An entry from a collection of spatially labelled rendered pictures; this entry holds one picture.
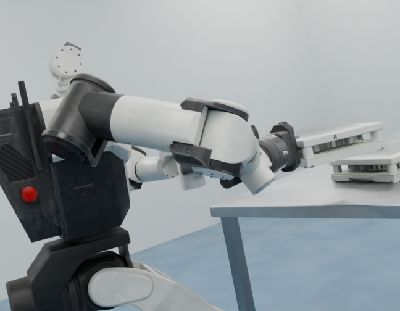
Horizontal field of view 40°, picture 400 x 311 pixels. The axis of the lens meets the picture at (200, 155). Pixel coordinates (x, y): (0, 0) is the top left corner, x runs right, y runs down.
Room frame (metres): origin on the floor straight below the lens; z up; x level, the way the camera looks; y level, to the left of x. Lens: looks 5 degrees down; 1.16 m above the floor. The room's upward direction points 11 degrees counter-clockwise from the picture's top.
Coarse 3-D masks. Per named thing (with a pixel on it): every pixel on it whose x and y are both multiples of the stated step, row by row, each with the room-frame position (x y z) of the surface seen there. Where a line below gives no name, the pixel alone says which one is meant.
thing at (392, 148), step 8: (392, 144) 1.74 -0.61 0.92; (368, 152) 1.66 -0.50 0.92; (376, 152) 1.63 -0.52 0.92; (384, 152) 1.61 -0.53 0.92; (392, 152) 1.60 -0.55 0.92; (352, 168) 1.71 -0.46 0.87; (360, 168) 1.69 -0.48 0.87; (368, 168) 1.67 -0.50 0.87; (376, 168) 1.64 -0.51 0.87; (384, 168) 1.61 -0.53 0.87
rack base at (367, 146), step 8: (360, 144) 1.41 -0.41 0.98; (368, 144) 1.41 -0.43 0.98; (376, 144) 1.42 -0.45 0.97; (384, 144) 1.43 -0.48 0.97; (320, 152) 1.40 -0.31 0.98; (328, 152) 1.38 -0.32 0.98; (336, 152) 1.38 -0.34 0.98; (344, 152) 1.38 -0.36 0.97; (352, 152) 1.39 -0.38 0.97; (360, 152) 1.40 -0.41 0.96; (304, 160) 1.36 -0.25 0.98; (312, 160) 1.35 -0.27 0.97; (320, 160) 1.36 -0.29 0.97; (328, 160) 1.37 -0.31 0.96
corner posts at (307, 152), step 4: (372, 132) 1.43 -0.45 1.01; (376, 132) 1.43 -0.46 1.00; (380, 132) 1.44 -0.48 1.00; (372, 136) 1.43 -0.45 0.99; (376, 136) 1.43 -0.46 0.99; (380, 136) 1.43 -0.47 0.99; (372, 140) 1.44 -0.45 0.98; (376, 140) 1.43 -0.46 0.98; (304, 148) 1.35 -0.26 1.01; (308, 148) 1.35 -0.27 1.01; (304, 152) 1.36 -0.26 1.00; (308, 152) 1.35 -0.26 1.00; (312, 152) 1.36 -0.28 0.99; (304, 156) 1.36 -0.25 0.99; (308, 156) 1.35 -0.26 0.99; (312, 156) 1.35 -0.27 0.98
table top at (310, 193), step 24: (312, 168) 2.09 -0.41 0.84; (264, 192) 1.80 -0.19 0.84; (288, 192) 1.71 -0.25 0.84; (312, 192) 1.64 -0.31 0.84; (336, 192) 1.57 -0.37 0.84; (360, 192) 1.51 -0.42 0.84; (384, 192) 1.45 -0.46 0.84; (216, 216) 1.72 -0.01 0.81; (240, 216) 1.64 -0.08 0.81; (264, 216) 1.58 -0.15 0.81; (288, 216) 1.52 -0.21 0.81; (312, 216) 1.46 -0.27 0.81; (336, 216) 1.41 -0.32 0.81; (360, 216) 1.36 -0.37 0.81; (384, 216) 1.31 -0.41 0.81
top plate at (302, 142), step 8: (344, 128) 1.44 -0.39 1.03; (352, 128) 1.40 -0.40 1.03; (360, 128) 1.41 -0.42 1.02; (368, 128) 1.41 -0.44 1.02; (376, 128) 1.42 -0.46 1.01; (312, 136) 1.39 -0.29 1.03; (320, 136) 1.36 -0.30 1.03; (328, 136) 1.37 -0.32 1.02; (336, 136) 1.38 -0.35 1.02; (344, 136) 1.39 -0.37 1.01; (304, 144) 1.35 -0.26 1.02; (312, 144) 1.35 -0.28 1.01
